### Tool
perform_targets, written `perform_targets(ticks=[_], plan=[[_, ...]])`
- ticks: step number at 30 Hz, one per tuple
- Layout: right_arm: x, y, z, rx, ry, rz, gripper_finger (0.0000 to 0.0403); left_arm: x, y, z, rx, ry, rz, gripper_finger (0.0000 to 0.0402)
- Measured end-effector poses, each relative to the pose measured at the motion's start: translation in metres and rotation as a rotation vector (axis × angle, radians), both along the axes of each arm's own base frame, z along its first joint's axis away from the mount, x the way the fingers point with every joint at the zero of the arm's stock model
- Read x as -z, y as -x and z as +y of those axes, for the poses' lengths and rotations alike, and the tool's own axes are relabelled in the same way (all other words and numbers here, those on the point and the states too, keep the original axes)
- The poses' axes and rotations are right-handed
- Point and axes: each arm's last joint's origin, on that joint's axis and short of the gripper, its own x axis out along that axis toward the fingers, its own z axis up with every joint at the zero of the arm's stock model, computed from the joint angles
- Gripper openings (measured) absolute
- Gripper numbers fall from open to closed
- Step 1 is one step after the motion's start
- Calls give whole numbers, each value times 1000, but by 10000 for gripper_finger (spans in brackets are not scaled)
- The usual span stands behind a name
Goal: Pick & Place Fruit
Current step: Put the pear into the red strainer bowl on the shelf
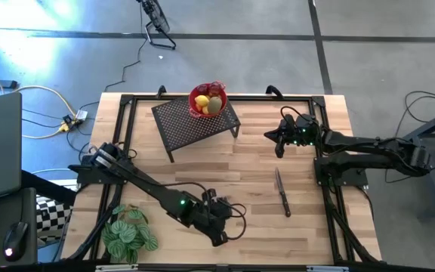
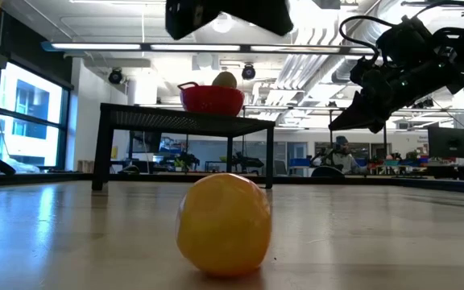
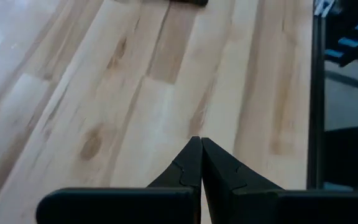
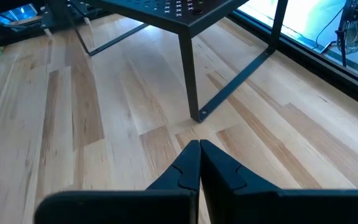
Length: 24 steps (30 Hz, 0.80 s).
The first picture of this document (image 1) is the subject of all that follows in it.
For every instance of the green kiwi fruit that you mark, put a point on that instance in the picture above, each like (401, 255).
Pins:
(215, 105)

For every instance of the black aluminium table frame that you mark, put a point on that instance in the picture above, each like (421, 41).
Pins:
(259, 98)

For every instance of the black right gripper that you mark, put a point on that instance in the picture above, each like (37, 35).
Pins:
(304, 130)

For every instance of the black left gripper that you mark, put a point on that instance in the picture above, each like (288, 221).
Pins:
(206, 217)

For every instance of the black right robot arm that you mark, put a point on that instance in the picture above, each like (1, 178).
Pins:
(372, 145)

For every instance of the silver metal bracket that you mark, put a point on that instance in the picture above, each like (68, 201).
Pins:
(117, 268)
(329, 269)

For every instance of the blue grey side table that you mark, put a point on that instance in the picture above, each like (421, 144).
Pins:
(432, 196)

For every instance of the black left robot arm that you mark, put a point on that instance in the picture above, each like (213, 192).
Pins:
(145, 187)

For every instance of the black floor fan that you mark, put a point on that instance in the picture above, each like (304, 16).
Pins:
(159, 19)

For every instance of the dark side desk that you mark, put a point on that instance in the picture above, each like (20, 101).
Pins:
(28, 211)

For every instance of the yellow lemon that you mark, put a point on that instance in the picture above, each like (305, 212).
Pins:
(202, 100)
(205, 110)

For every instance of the green leafy artificial plant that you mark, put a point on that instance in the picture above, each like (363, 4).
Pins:
(127, 234)

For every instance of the black white checkerboard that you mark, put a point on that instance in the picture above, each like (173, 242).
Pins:
(51, 217)

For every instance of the red plastic colander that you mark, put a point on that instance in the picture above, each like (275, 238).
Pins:
(192, 102)

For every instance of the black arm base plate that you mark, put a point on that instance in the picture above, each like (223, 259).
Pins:
(89, 177)
(353, 178)

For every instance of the black computer mouse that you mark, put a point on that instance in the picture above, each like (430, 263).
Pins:
(15, 238)

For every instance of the black perforated metal shelf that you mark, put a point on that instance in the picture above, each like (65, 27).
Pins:
(187, 128)

